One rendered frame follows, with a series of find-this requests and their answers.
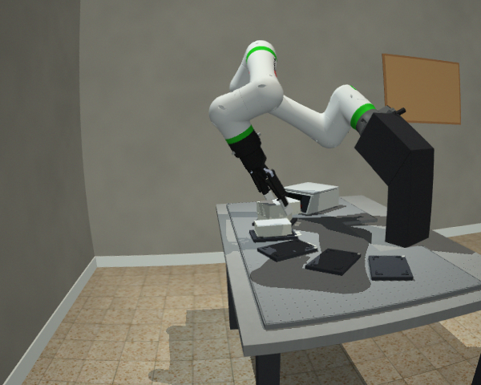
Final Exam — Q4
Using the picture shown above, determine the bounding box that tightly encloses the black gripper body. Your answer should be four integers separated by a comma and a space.
240, 147, 268, 179

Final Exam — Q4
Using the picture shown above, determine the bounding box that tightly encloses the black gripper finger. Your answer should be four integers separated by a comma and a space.
247, 170, 275, 200
257, 168, 293, 216

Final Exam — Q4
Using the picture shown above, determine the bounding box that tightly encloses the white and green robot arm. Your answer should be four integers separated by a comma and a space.
209, 40, 406, 158

